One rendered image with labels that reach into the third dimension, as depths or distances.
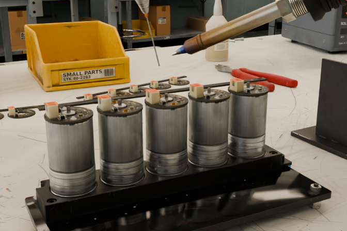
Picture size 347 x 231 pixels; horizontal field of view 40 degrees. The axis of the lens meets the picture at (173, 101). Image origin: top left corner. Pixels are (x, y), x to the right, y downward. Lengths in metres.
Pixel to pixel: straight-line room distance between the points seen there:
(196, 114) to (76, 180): 0.08
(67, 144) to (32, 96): 0.28
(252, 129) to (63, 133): 0.12
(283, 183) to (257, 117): 0.04
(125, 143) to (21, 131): 0.18
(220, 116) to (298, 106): 0.22
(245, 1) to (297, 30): 5.28
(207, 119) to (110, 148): 0.06
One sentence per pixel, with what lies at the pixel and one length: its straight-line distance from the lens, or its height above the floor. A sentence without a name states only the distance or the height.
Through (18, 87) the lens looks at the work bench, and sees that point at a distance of 0.56.
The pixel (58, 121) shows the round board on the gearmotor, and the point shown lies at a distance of 0.24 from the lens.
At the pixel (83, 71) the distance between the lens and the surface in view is 0.54.
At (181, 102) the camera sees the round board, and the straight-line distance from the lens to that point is 0.27.
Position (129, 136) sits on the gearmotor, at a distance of 0.25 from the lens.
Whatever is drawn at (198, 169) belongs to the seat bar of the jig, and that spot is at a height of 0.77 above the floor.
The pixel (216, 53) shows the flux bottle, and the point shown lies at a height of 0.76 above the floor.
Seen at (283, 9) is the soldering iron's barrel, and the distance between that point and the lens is 0.23.
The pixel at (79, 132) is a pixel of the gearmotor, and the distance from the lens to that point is 0.24.
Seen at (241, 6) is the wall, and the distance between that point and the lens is 6.07.
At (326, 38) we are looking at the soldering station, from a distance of 0.76.
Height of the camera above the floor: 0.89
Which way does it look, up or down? 17 degrees down
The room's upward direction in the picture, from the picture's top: straight up
